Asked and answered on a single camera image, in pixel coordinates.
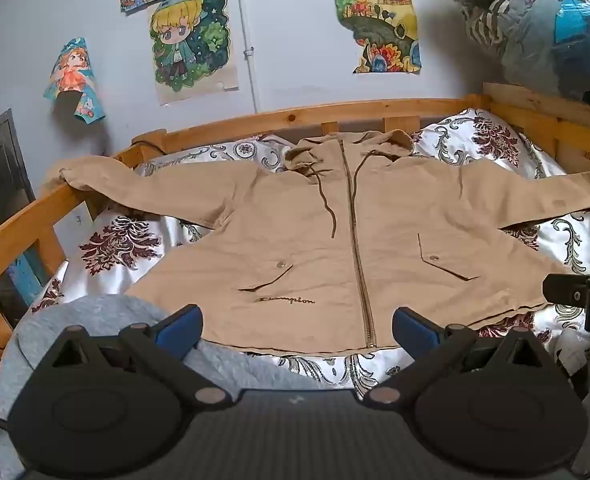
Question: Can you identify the grey quilted blanket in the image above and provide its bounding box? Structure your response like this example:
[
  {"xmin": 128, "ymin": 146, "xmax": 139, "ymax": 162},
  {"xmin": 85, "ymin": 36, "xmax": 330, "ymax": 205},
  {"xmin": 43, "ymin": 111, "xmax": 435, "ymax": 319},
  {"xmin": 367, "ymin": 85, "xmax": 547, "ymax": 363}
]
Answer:
[{"xmin": 0, "ymin": 294, "xmax": 326, "ymax": 480}]

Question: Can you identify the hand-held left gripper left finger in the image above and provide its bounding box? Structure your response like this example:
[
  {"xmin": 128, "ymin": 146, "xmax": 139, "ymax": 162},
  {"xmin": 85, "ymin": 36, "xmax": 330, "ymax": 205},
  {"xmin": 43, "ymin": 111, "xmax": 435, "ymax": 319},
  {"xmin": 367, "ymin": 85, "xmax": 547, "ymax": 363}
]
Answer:
[{"xmin": 50, "ymin": 304, "xmax": 233, "ymax": 408}]

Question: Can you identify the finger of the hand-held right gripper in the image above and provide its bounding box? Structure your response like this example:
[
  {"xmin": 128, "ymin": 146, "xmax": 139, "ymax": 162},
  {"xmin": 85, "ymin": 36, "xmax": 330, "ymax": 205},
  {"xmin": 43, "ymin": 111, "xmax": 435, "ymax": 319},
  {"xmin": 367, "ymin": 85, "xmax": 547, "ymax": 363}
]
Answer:
[{"xmin": 542, "ymin": 273, "xmax": 590, "ymax": 307}]

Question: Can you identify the blue patterned panel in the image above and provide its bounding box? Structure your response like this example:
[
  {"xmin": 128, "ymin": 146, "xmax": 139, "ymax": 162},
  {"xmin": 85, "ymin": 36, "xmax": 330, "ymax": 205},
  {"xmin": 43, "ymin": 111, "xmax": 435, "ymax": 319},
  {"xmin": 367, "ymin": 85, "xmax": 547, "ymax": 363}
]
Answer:
[{"xmin": 4, "ymin": 252, "xmax": 46, "ymax": 308}]

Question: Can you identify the clear plastic bag of clothes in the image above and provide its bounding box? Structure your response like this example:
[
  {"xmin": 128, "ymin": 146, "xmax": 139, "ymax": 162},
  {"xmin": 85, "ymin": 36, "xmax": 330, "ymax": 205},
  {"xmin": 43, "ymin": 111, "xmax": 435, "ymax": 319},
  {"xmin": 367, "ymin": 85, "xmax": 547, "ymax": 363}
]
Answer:
[{"xmin": 434, "ymin": 0, "xmax": 590, "ymax": 111}]

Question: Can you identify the white wall pipe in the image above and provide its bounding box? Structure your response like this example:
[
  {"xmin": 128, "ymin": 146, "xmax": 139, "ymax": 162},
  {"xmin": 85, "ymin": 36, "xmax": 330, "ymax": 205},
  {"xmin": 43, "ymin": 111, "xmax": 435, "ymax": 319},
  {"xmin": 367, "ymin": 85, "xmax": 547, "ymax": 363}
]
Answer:
[{"xmin": 236, "ymin": 0, "xmax": 262, "ymax": 115}]

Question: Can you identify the colourful landscape poster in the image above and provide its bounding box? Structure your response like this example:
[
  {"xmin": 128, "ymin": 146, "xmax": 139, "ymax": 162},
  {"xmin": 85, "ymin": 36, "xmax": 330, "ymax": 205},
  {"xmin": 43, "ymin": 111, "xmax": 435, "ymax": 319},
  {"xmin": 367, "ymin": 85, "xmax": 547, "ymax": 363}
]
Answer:
[{"xmin": 329, "ymin": 0, "xmax": 422, "ymax": 76}]

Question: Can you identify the tan hooded jacket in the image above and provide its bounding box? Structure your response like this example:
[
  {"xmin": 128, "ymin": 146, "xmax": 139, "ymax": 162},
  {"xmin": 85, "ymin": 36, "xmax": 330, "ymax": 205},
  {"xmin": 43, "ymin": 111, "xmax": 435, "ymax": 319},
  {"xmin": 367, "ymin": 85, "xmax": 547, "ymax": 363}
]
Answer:
[{"xmin": 50, "ymin": 130, "xmax": 590, "ymax": 356}]

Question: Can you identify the wooden bed frame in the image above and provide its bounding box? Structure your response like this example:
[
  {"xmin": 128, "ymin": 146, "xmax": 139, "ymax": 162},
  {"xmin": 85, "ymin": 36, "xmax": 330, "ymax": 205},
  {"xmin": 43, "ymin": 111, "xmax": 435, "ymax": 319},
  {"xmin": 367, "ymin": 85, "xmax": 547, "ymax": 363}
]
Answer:
[{"xmin": 0, "ymin": 81, "xmax": 590, "ymax": 401}]

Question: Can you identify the small curled cartoon poster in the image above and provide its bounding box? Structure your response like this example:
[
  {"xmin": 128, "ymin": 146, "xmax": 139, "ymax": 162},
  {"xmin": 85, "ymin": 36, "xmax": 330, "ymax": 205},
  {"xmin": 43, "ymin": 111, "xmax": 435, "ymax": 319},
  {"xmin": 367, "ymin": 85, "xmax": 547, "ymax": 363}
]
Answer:
[{"xmin": 43, "ymin": 36, "xmax": 107, "ymax": 124}]

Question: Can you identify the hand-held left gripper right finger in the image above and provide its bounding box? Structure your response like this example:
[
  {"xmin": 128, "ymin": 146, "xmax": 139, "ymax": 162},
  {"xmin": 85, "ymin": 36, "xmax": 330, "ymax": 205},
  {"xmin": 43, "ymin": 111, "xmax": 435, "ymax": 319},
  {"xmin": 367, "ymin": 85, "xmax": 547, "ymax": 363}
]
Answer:
[{"xmin": 360, "ymin": 306, "xmax": 548, "ymax": 407}]

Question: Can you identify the white floral satin bedspread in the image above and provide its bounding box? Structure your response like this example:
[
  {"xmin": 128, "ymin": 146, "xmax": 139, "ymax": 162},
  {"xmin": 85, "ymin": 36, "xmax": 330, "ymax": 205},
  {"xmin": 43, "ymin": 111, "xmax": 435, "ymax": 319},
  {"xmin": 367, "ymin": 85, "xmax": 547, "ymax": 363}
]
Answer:
[{"xmin": 0, "ymin": 107, "xmax": 590, "ymax": 480}]

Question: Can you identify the blond cartoon figure poster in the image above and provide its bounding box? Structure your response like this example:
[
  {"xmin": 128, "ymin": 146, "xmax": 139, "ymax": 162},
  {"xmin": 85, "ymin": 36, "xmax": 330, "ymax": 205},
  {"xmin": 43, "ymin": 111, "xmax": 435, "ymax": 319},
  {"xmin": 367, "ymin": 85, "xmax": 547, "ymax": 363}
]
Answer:
[{"xmin": 148, "ymin": 0, "xmax": 240, "ymax": 107}]

